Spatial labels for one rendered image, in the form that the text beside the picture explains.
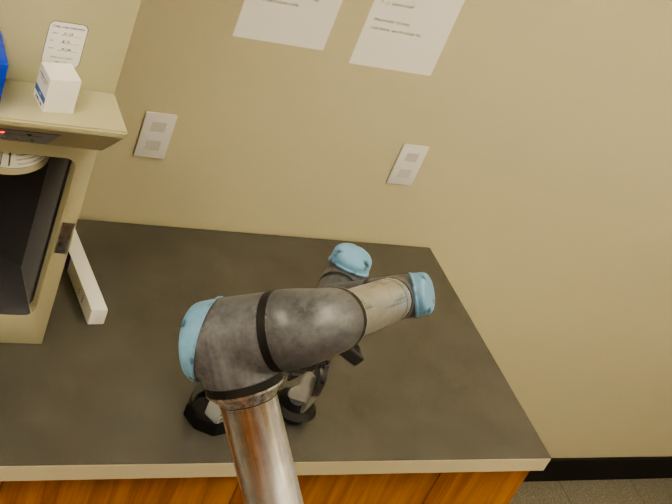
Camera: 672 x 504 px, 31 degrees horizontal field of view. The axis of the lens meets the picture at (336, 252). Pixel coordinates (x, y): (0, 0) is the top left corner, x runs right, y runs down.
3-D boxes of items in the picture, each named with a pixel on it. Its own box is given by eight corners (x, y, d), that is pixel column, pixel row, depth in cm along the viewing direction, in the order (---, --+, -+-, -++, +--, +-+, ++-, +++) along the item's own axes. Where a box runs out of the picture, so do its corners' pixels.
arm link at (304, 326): (333, 283, 162) (431, 257, 208) (259, 294, 166) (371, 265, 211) (346, 369, 162) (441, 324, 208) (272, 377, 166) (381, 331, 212)
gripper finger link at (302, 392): (279, 411, 231) (289, 367, 229) (307, 412, 234) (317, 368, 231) (285, 419, 228) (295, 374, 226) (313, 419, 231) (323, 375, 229)
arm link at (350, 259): (328, 256, 212) (339, 233, 219) (307, 302, 218) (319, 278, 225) (369, 275, 212) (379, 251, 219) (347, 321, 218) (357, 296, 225)
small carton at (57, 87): (33, 94, 190) (41, 61, 186) (63, 95, 192) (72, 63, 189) (42, 112, 186) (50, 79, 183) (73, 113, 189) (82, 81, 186)
